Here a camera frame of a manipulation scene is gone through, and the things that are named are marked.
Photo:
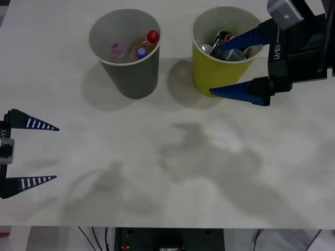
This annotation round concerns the yellow-green plastic bin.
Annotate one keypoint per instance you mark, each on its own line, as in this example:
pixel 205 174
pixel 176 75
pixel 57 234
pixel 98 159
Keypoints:
pixel 217 73

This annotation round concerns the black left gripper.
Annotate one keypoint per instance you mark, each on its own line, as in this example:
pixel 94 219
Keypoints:
pixel 4 130

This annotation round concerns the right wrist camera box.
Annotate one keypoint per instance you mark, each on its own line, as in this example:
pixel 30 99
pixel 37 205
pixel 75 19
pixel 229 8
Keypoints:
pixel 284 13

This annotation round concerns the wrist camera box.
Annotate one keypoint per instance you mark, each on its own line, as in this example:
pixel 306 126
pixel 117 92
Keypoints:
pixel 284 13
pixel 6 150

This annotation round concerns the grey plastic bin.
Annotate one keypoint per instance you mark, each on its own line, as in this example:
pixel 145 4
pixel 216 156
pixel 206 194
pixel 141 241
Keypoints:
pixel 133 78

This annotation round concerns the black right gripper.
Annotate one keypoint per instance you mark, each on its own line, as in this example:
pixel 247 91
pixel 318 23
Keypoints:
pixel 288 55

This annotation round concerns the clear bottle with pink cap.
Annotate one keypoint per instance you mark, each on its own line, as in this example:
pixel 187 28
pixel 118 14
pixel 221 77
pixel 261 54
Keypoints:
pixel 117 49

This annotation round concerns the orange bottle with red cap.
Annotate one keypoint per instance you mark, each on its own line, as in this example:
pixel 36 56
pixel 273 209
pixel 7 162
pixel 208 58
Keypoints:
pixel 147 41

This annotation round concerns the black robot torso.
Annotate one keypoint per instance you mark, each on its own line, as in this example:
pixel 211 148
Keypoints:
pixel 167 239

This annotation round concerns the silver can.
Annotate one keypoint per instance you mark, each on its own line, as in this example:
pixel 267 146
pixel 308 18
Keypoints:
pixel 206 48

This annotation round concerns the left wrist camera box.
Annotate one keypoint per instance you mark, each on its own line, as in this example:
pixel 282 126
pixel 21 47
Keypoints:
pixel 6 150

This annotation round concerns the dark speckled can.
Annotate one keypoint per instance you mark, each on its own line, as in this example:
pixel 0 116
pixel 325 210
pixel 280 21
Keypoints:
pixel 230 55

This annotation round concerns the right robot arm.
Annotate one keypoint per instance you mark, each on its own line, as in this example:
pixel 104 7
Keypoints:
pixel 328 39

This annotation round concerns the bottle with purple cap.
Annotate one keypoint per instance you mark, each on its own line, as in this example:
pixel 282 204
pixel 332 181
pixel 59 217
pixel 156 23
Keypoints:
pixel 141 52

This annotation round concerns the black can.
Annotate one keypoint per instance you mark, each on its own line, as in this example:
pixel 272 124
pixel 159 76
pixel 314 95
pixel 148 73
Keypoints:
pixel 224 36

